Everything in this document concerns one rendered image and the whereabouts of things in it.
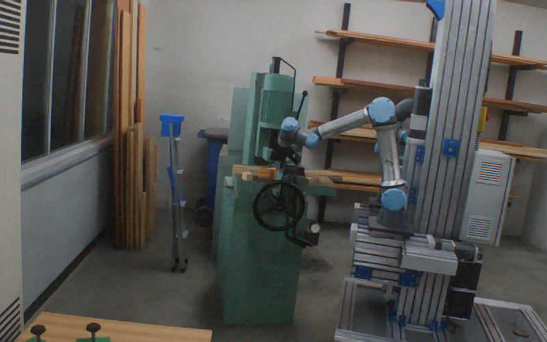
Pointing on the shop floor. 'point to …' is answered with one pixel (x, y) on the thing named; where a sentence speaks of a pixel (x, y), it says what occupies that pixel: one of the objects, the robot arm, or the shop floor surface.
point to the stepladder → (168, 128)
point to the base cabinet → (256, 269)
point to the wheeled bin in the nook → (200, 217)
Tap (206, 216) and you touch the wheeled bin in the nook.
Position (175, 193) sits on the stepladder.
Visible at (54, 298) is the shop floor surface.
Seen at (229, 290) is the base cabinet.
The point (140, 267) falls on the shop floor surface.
